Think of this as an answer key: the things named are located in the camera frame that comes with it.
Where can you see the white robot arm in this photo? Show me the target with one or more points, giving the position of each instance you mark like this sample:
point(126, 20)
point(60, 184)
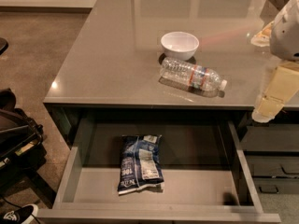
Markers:
point(282, 37)

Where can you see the black and white sneaker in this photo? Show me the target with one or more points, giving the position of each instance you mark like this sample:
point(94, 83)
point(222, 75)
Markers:
point(24, 215)

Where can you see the black bag on stand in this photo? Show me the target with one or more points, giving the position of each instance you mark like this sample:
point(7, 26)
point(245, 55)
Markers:
point(18, 132)

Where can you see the blue chip bag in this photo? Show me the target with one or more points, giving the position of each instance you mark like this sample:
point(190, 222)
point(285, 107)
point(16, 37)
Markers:
point(140, 164)

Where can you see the closed lower grey drawers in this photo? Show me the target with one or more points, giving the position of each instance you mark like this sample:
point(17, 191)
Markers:
point(272, 153)

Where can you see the open grey top drawer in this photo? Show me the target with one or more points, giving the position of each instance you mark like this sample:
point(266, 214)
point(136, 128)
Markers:
point(182, 171)

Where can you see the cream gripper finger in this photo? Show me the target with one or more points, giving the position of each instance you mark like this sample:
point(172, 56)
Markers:
point(279, 86)

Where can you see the dark round object left edge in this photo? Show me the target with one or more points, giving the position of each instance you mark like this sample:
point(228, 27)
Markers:
point(3, 45)

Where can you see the clear plastic water bottle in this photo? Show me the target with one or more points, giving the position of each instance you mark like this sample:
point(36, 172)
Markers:
point(192, 75)

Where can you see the white bowl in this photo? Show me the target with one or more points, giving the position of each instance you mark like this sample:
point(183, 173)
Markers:
point(179, 45)

